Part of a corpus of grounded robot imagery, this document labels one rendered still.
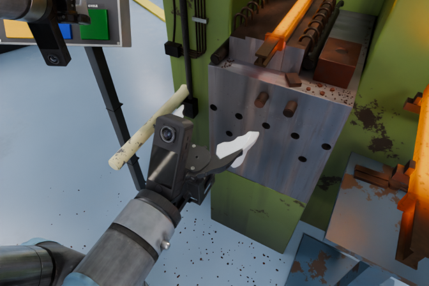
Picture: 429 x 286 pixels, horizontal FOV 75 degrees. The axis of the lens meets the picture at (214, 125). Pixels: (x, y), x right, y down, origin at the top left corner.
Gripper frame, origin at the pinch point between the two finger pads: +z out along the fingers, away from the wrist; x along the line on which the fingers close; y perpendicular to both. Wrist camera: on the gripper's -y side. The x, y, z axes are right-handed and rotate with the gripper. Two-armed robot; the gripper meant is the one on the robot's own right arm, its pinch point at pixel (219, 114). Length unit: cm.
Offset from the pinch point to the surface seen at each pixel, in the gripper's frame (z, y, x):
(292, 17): 42.7, -0.8, 0.4
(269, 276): 13, 100, 20
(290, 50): 30.5, 2.0, 4.1
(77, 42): 10.7, 3.2, -47.7
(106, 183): 16, 100, -77
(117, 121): 21, 45, -56
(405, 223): -2.8, 5.7, 32.4
